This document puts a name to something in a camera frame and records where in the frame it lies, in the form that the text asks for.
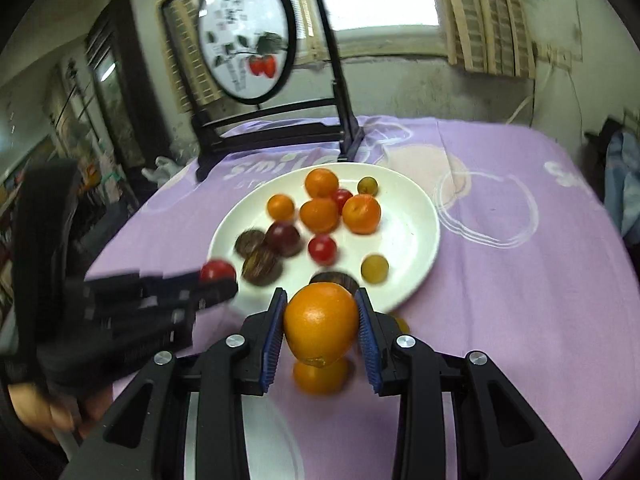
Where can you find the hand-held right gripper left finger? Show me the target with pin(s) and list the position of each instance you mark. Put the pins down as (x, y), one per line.
(272, 342)

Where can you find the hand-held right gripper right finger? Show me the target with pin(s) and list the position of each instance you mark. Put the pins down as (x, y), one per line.
(368, 347)

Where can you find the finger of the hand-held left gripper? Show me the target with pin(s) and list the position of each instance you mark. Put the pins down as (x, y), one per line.
(210, 294)
(150, 281)

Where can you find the large orange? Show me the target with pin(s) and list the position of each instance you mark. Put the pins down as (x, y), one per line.
(321, 327)

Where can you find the dark brown chestnut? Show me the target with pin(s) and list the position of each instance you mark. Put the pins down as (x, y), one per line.
(341, 278)

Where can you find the small yellow-green fruit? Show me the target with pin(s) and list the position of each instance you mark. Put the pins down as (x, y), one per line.
(374, 268)

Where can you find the dark purple tomato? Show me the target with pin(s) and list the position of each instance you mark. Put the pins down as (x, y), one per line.
(282, 239)

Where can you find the small orange mandarin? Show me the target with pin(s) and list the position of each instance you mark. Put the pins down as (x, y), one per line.
(319, 215)
(280, 207)

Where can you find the white oval plate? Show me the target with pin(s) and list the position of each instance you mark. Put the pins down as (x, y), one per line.
(410, 230)

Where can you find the dark red cherry tomato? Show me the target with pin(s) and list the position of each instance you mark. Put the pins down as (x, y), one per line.
(342, 197)

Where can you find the person's left hand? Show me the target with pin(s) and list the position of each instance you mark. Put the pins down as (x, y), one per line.
(35, 410)

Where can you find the yellow-green round fruit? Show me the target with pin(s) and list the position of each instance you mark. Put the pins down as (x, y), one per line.
(401, 325)

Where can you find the white plastic bag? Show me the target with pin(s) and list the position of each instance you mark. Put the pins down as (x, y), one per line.
(162, 169)

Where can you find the purple printed blanket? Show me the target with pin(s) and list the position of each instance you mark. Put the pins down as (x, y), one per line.
(500, 300)

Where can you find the tiny olive-green fruit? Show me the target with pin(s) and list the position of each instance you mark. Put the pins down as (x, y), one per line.
(367, 185)

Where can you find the dark glass-front cabinet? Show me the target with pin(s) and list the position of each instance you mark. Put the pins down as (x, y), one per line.
(117, 95)

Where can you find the beige checked curtain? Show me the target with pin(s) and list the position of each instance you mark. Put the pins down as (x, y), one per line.
(487, 15)
(182, 60)

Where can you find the round painted screen black stand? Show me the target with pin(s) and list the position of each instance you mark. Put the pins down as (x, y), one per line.
(240, 35)

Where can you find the dark garment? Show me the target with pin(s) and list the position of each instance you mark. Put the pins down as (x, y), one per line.
(597, 157)

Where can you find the blue cloth pile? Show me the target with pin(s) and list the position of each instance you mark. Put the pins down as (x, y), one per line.
(622, 185)

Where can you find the white wall socket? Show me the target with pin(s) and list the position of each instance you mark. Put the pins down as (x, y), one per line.
(555, 55)

